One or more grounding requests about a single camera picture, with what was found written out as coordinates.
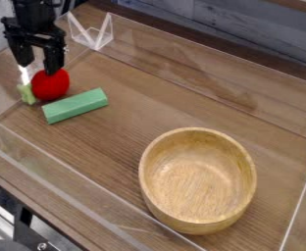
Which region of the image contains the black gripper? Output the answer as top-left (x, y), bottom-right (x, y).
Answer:
top-left (1, 0), bottom-right (65, 75)

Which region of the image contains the green foam block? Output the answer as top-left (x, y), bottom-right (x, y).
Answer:
top-left (41, 88), bottom-right (108, 125)

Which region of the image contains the wooden bowl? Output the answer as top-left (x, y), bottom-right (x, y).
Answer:
top-left (139, 127), bottom-right (258, 235)

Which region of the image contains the black metal table leg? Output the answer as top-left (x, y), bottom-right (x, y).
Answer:
top-left (13, 206), bottom-right (61, 251)

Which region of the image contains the clear acrylic corner bracket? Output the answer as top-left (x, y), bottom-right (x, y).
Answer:
top-left (67, 13), bottom-right (114, 51)

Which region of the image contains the clear acrylic front wall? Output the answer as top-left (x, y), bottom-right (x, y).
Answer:
top-left (0, 124), bottom-right (205, 251)

